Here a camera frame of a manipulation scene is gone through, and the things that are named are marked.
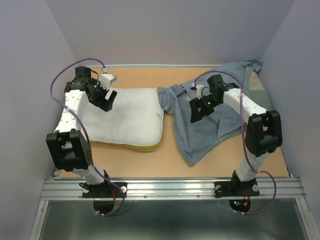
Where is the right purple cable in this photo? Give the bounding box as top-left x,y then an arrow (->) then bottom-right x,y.
192,70 -> 277,216

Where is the white pillow yellow edge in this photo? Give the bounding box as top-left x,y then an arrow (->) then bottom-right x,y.
82,88 -> 164,151

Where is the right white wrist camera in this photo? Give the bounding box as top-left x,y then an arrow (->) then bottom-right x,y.
191,82 -> 204,99

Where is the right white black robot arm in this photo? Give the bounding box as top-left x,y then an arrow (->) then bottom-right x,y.
189,70 -> 283,198

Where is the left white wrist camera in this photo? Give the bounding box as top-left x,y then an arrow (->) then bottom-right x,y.
99,72 -> 117,90

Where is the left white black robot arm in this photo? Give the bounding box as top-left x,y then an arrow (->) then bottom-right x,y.
46,66 -> 117,197

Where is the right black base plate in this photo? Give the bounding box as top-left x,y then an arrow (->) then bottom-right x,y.
213,178 -> 260,213

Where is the aluminium front rail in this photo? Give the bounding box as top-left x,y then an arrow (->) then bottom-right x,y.
40,177 -> 306,201

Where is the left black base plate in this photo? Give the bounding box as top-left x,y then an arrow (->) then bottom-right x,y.
79,181 -> 128,217

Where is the blue patchwork pillowcase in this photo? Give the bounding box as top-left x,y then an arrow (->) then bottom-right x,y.
157,60 -> 272,166

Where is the purple cable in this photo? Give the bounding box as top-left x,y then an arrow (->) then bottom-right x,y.
49,57 -> 126,217
192,70 -> 277,216

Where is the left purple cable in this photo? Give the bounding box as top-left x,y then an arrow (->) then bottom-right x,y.
49,57 -> 126,217

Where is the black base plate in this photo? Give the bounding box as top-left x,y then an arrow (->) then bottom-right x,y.
213,178 -> 260,213
79,181 -> 128,217

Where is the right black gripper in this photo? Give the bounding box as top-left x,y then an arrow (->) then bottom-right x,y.
189,94 -> 222,124

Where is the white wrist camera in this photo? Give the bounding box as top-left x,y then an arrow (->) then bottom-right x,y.
191,82 -> 204,99
99,72 -> 117,90

